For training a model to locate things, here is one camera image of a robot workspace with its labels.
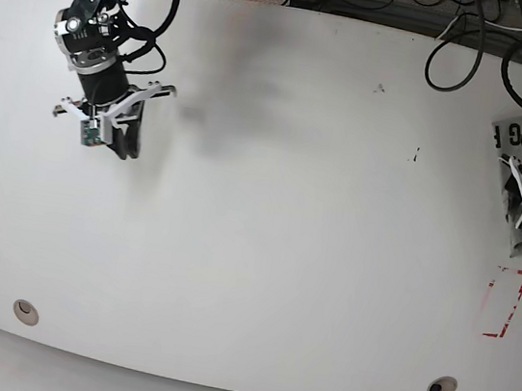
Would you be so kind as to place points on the right table cable grommet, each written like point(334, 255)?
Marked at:
point(443, 384)

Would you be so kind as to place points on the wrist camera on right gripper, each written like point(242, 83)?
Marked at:
point(90, 133)

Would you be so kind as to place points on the table cable grommet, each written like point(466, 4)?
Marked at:
point(26, 312)
point(443, 384)

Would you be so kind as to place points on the left table cable grommet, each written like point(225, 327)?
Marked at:
point(26, 312)

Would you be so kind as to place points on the red tape rectangle marking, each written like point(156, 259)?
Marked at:
point(502, 297)

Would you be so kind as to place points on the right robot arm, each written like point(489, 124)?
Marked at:
point(99, 39)

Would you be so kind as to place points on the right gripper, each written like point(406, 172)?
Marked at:
point(111, 102)

